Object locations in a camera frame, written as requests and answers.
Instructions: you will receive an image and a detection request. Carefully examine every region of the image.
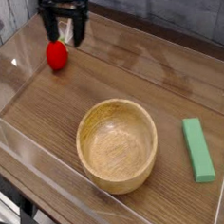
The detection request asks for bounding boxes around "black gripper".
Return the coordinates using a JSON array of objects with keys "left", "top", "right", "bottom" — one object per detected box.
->
[{"left": 38, "top": 0, "right": 89, "bottom": 47}]

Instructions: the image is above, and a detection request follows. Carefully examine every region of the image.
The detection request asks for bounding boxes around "red strawberry toy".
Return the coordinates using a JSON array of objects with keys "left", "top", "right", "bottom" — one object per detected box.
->
[{"left": 47, "top": 40, "right": 68, "bottom": 71}]

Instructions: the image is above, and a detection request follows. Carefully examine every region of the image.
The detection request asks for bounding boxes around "wooden bowl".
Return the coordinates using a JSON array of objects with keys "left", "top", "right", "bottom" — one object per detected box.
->
[{"left": 76, "top": 98, "right": 159, "bottom": 195}]

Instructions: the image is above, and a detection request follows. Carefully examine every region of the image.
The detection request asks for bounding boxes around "green rectangular block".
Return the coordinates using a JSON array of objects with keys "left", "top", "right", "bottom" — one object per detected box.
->
[{"left": 182, "top": 118, "right": 216, "bottom": 183}]

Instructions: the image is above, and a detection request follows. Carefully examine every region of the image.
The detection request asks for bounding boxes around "clear acrylic tray enclosure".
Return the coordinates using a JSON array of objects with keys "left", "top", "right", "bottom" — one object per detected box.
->
[{"left": 0, "top": 15, "right": 224, "bottom": 224}]

